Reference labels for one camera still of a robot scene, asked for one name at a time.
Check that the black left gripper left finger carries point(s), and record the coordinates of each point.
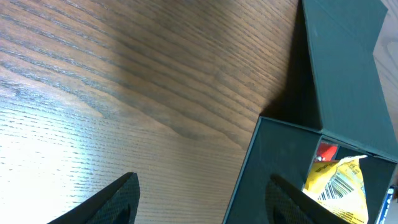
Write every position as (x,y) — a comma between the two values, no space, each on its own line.
(116,203)

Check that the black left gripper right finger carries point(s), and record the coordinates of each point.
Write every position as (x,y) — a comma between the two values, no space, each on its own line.
(285,204)

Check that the yellow snack packet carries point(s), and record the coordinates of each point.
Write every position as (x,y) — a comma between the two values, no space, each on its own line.
(338,186)

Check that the red Hacks candy bag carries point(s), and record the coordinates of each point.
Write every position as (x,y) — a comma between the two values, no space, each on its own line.
(326,151)

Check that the dark green box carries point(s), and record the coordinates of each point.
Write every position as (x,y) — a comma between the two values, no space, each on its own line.
(332,94)

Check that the blue Oreo cookie pack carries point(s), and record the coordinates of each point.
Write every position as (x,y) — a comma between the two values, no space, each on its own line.
(386,204)

